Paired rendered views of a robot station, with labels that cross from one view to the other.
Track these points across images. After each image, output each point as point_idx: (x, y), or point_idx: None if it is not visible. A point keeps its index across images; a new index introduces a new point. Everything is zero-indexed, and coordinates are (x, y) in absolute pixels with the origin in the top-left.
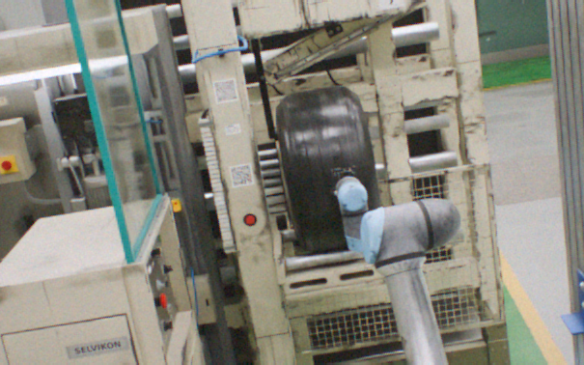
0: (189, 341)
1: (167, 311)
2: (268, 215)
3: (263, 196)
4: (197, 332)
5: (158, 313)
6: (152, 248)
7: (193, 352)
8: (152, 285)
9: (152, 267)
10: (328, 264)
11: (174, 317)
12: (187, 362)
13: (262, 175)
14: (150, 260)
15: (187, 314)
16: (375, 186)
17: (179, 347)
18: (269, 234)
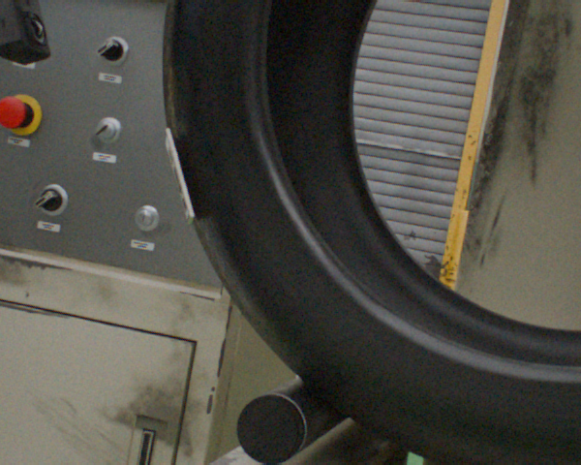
0: (89, 291)
1: (128, 215)
2: (532, 237)
3: (484, 129)
4: (187, 347)
5: (47, 160)
6: (153, 61)
7: (81, 321)
8: (55, 93)
9: (95, 76)
10: (360, 443)
11: (179, 270)
12: (14, 288)
13: (574, 77)
14: (97, 56)
15: (204, 294)
16: (185, 20)
17: (45, 262)
18: (456, 275)
